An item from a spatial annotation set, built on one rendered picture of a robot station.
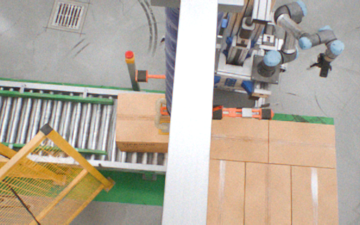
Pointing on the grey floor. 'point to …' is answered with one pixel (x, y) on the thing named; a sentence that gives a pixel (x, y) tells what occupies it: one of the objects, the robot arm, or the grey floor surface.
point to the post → (132, 73)
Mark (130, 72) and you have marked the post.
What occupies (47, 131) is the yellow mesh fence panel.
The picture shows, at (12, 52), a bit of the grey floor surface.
